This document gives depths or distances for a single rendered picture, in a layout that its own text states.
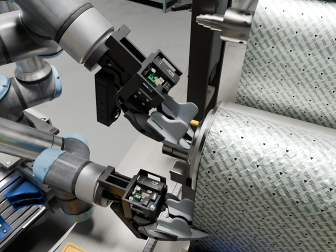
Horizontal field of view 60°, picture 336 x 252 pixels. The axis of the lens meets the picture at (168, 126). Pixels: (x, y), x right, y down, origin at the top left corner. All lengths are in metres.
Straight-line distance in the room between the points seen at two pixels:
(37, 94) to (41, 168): 0.49
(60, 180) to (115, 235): 0.24
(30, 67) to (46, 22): 0.59
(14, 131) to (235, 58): 0.99
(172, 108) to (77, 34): 0.18
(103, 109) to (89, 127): 1.87
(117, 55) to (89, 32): 0.05
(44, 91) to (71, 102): 1.58
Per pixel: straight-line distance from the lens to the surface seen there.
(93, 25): 0.43
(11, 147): 0.72
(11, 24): 0.53
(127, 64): 0.42
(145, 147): 0.93
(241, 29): 0.59
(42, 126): 1.21
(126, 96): 0.43
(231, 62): 1.35
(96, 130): 2.33
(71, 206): 0.68
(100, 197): 0.56
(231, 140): 0.40
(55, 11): 0.44
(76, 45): 0.43
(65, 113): 2.55
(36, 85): 1.05
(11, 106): 1.08
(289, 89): 0.58
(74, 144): 0.77
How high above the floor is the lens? 1.59
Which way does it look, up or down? 44 degrees down
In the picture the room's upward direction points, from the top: straight up
